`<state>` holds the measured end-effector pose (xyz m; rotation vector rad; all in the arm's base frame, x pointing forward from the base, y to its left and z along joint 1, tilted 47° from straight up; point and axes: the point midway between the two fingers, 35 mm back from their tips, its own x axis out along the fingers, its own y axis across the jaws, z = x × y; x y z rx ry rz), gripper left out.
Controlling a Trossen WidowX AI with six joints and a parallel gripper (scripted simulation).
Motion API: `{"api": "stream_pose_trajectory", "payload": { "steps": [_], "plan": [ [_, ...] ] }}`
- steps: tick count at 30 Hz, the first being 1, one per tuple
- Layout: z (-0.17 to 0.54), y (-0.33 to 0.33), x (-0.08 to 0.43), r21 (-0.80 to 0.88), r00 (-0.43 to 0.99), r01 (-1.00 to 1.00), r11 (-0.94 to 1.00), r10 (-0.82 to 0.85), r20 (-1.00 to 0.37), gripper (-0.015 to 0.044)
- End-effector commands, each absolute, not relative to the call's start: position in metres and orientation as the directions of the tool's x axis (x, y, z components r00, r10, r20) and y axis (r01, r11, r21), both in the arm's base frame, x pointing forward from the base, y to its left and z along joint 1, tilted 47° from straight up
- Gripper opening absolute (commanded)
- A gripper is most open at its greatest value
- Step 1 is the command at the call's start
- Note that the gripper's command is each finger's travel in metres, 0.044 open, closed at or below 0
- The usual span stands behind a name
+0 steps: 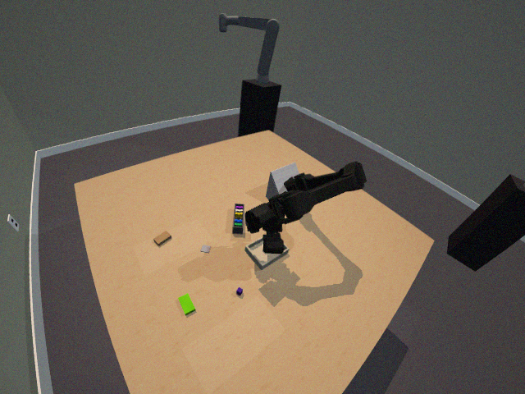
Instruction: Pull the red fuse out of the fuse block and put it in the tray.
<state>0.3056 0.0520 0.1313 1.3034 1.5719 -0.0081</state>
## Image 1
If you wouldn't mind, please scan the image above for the green flat block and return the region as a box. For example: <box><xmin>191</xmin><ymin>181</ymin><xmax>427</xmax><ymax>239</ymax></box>
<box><xmin>178</xmin><ymin>293</ymin><xmax>195</xmax><ymax>315</ymax></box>

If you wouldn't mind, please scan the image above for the small brown block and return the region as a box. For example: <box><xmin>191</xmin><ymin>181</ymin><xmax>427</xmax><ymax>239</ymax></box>
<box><xmin>153</xmin><ymin>231</ymin><xmax>171</xmax><ymax>247</ymax></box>

